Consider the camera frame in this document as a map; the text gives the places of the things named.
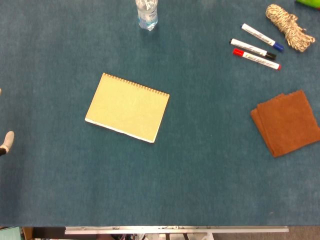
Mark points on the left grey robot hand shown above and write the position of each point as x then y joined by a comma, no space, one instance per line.
7,140

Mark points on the kraft cover spiral notebook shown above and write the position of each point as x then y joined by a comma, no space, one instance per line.
127,110

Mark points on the teal box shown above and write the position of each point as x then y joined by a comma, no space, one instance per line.
10,233

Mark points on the brown cardboard box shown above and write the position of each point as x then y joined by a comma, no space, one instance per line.
27,233

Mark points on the clear plastic water bottle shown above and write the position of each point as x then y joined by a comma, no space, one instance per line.
147,15

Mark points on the blue felt table cover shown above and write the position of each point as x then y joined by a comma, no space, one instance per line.
200,175

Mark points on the black cap whiteboard marker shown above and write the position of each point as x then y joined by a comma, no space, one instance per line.
250,47

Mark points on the red cap whiteboard marker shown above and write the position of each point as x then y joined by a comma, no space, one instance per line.
257,59

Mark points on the blue cap whiteboard marker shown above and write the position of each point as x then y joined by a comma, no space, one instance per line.
260,36

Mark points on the folded brown cloth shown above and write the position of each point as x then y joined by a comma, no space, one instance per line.
287,122

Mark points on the bright green object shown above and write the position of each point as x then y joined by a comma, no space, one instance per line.
310,3

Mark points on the aluminium profile rail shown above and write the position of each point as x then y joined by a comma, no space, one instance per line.
175,230

